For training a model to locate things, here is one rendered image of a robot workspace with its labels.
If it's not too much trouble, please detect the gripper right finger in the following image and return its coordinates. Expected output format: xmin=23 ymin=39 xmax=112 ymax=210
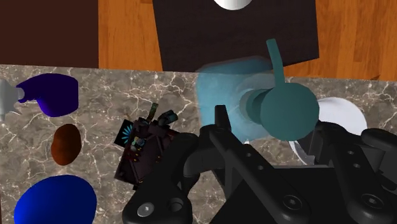
xmin=296 ymin=121 xmax=397 ymax=224

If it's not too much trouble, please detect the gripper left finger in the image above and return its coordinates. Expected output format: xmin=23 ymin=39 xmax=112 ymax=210
xmin=122 ymin=105 xmax=312 ymax=224

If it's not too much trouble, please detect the teal pump soap dispenser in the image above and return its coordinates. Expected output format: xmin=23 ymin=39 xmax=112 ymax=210
xmin=195 ymin=38 xmax=320 ymax=144

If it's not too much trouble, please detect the white bowl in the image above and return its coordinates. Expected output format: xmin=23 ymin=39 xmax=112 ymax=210
xmin=288 ymin=97 xmax=368 ymax=165

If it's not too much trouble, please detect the dark toy figure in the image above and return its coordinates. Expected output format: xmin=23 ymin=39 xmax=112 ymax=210
xmin=113 ymin=102 xmax=179 ymax=191

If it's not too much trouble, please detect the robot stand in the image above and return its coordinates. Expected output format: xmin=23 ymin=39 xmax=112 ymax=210
xmin=151 ymin=0 xmax=320 ymax=73

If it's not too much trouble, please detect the brown egg-shaped object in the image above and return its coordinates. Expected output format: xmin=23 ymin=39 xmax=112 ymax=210
xmin=50 ymin=123 xmax=82 ymax=167

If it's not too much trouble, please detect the blue bowl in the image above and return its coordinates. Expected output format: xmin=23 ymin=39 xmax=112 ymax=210
xmin=13 ymin=174 xmax=98 ymax=224

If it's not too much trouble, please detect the purple spray bottle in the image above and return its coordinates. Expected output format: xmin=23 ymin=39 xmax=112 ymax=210
xmin=0 ymin=73 xmax=80 ymax=122

